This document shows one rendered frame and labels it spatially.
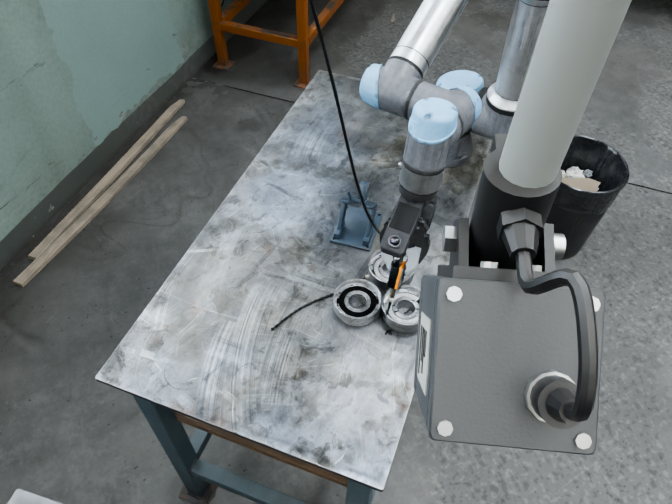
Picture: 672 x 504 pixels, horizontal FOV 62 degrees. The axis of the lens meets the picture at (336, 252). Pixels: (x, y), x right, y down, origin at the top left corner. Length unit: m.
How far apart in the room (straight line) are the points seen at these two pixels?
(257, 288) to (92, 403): 1.03
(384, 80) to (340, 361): 0.55
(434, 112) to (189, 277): 0.68
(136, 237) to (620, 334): 2.01
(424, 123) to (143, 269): 1.71
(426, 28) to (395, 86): 0.13
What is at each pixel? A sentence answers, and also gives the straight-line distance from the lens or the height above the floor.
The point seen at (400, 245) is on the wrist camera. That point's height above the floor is 1.08.
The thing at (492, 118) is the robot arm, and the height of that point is 0.99.
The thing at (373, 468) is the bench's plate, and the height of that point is 0.80.
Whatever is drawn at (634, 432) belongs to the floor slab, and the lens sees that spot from 2.22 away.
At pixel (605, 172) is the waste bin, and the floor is 0.33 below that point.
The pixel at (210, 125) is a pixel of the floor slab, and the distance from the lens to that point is 3.07.
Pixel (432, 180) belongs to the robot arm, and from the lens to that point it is 0.97.
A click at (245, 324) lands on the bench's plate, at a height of 0.80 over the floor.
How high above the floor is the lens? 1.81
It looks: 50 degrees down
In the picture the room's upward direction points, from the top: 2 degrees clockwise
